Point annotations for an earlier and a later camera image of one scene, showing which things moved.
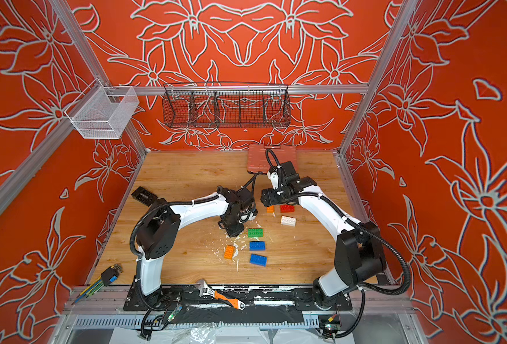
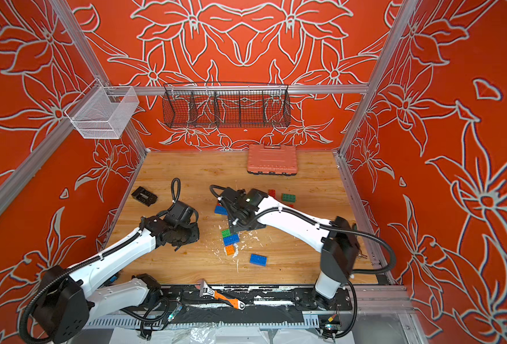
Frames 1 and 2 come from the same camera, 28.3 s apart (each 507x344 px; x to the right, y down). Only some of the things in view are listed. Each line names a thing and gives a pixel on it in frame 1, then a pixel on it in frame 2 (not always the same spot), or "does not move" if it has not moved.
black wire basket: (225, 104) does not move
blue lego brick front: (258, 259) does not move
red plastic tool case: (257, 161) does not move
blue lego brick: (257, 246) to (230, 240)
